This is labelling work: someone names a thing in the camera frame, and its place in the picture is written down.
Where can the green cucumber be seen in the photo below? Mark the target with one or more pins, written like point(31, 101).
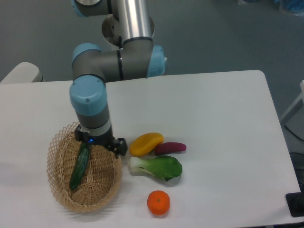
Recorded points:
point(80, 165)

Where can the white furniture frame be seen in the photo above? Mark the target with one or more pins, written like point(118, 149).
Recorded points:
point(294, 107)

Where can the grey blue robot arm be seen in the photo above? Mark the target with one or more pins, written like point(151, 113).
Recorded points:
point(136, 57)

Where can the yellow mango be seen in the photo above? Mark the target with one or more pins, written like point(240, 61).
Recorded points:
point(145, 143)

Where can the beige chair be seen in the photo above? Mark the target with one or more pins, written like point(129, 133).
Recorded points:
point(24, 72)

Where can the green bok choy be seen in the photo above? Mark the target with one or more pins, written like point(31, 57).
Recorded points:
point(164, 167)

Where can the orange tangerine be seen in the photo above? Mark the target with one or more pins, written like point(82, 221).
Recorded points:
point(158, 202)

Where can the purple sweet potato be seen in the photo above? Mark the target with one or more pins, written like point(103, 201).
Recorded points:
point(169, 147)

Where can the black device at table edge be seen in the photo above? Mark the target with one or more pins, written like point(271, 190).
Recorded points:
point(295, 203)

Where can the woven wicker basket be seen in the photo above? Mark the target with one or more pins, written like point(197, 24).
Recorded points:
point(81, 181)

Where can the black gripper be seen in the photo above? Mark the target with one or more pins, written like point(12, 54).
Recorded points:
point(117, 146)

